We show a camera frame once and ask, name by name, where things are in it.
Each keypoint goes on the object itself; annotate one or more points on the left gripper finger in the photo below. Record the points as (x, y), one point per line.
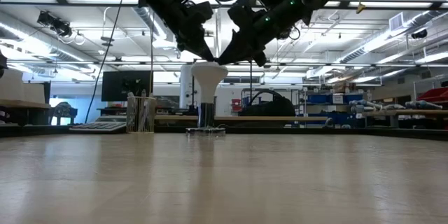
(199, 52)
(204, 43)

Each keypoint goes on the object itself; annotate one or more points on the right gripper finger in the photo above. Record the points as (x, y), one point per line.
(241, 54)
(235, 40)

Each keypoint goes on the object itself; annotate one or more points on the white reflector lightbulb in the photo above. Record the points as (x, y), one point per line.
(209, 77)

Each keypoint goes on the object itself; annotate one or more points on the chrome lamp socket base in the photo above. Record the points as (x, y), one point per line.
(206, 115)

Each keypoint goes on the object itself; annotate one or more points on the white cylindrical column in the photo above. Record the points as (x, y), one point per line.
(186, 87)

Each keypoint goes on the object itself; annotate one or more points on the small red boxes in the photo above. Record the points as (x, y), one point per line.
(236, 105)

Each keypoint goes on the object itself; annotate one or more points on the black duffel bag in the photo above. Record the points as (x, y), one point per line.
(273, 106)

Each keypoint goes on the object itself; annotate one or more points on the grey marker pen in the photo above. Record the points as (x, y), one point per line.
(131, 105)
(143, 105)

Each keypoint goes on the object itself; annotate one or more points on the black computer monitor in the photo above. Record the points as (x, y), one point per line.
(122, 85)

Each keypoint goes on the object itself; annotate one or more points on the clear container of sticks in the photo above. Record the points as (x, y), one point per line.
(141, 115)

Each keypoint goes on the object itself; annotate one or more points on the blue storage bin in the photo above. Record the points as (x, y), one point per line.
(354, 98)
(319, 98)

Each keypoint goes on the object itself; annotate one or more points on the yellow hanging tag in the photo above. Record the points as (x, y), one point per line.
(360, 8)

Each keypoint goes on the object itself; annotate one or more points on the black overhead beam with lights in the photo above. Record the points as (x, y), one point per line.
(61, 1)

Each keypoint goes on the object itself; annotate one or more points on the white ceiling air vent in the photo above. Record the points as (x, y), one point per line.
(396, 22)

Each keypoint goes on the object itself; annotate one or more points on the grey keyboard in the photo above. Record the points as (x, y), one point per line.
(98, 127)

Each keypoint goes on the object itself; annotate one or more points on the dark office chair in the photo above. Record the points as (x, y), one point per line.
(63, 110)

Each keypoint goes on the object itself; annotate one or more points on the long wooden workbench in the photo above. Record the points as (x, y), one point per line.
(402, 113)

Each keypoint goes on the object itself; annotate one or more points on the white cardboard box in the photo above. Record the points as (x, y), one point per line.
(34, 92)
(10, 85)

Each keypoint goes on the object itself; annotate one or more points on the wooden side table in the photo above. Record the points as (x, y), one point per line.
(24, 104)

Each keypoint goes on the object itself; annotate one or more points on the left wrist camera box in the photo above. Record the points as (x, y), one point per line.
(202, 13)

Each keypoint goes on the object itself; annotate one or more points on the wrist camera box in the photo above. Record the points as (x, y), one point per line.
(202, 13)
(241, 10)

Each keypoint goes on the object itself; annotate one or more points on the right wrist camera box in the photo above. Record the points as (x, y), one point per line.
(241, 10)

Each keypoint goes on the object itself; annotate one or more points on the black ceiling-mounted camera cluster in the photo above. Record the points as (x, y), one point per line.
(56, 24)

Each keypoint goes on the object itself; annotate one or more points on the silver ventilation duct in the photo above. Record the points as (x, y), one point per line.
(432, 17)

